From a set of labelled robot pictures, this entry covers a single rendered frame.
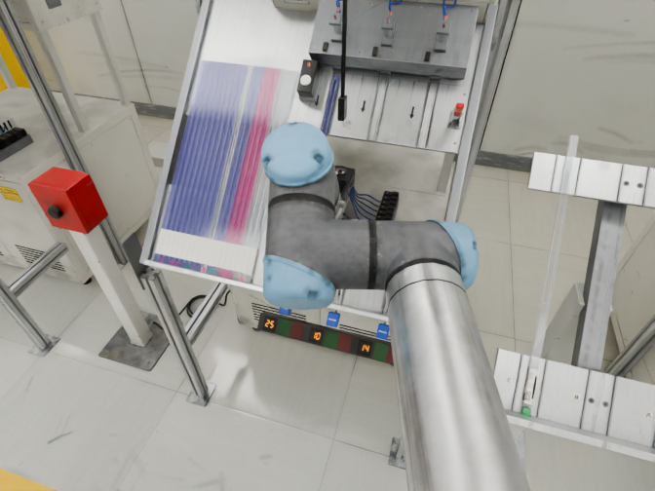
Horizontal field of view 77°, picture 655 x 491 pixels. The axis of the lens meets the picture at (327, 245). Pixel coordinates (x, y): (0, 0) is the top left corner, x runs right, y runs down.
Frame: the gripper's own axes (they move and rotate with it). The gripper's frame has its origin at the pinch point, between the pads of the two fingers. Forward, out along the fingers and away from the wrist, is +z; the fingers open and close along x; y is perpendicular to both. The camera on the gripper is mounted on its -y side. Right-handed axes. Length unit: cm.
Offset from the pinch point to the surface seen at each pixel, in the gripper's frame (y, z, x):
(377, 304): 5.8, 16.5, 8.7
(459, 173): -23.3, 7.5, 19.9
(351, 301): 6.4, 16.7, 3.0
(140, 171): -48, 93, -124
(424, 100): -38.4, 4.7, 9.6
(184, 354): 27, 55, -49
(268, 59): -44, 3, -29
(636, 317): -27, 92, 96
